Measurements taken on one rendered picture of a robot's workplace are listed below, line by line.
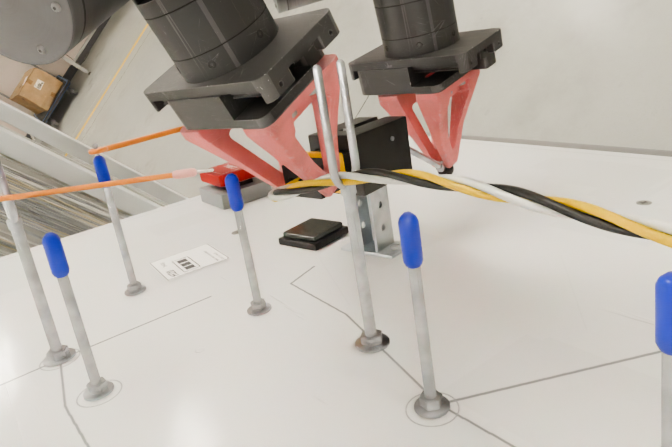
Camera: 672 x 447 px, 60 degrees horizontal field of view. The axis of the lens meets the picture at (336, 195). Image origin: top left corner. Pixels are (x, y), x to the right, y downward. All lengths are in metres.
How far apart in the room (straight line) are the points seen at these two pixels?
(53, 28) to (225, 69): 0.09
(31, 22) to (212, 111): 0.10
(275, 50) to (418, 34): 0.16
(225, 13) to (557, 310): 0.22
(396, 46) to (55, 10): 0.27
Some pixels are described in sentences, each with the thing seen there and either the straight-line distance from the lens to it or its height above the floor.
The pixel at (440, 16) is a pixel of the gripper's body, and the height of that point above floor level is 1.12.
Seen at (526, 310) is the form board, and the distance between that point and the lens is 0.33.
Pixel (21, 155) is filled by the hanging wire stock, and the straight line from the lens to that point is 0.95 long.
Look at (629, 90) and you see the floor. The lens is 1.82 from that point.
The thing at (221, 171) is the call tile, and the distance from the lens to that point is 0.59.
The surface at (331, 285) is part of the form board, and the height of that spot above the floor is 1.12.
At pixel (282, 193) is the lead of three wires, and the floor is 1.20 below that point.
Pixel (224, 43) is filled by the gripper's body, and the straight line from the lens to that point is 0.29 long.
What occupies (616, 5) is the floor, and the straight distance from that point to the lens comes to 2.05.
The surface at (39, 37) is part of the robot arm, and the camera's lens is 0.24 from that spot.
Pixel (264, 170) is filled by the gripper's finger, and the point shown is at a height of 1.19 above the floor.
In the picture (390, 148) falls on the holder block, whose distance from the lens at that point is 0.39.
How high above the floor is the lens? 1.36
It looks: 35 degrees down
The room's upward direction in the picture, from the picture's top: 57 degrees counter-clockwise
